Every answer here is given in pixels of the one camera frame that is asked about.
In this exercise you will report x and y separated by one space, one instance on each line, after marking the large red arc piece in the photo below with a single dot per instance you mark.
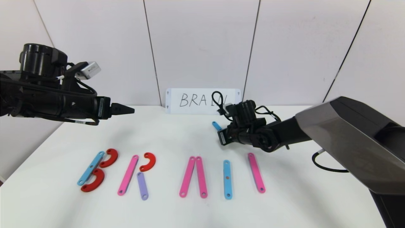
98 182

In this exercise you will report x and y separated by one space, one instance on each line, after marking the short purple bar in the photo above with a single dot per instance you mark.
142 186

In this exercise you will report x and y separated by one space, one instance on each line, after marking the long blue bar orange dot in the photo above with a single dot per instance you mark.
227 185

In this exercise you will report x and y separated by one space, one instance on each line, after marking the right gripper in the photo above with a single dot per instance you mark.
223 137

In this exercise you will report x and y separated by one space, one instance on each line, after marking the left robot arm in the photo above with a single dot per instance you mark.
31 95

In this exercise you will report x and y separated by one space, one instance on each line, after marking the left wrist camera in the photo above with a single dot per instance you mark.
90 69

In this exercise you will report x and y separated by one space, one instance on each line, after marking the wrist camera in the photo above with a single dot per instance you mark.
231 110
90 69

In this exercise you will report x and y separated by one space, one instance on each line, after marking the white BRAIN sign card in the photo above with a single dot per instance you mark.
190 101

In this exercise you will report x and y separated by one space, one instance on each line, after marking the medium red arc piece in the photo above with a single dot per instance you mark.
113 156

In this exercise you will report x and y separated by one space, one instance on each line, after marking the long pink bar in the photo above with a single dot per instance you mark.
201 177
187 176
128 175
256 173

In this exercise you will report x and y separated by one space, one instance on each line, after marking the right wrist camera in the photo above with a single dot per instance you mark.
231 110

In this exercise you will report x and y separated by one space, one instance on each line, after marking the short blue bar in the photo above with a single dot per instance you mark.
216 125

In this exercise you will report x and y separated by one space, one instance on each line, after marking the black left camera bracket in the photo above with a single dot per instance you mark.
71 84

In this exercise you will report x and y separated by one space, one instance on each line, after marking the small red arc piece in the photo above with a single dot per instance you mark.
151 163

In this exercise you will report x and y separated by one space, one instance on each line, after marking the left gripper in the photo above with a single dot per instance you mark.
103 108

